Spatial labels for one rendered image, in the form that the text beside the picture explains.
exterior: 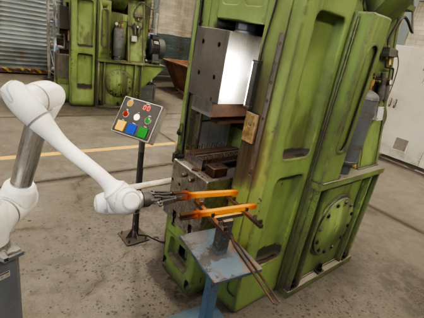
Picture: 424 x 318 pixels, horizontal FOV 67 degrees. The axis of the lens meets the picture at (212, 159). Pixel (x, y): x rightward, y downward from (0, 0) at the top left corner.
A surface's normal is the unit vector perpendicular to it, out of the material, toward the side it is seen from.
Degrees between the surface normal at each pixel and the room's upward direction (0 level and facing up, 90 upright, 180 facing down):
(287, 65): 90
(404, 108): 90
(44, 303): 0
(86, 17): 89
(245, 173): 90
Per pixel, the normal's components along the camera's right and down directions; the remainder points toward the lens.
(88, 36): 0.51, 0.37
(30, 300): 0.16, -0.92
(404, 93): -0.76, 0.12
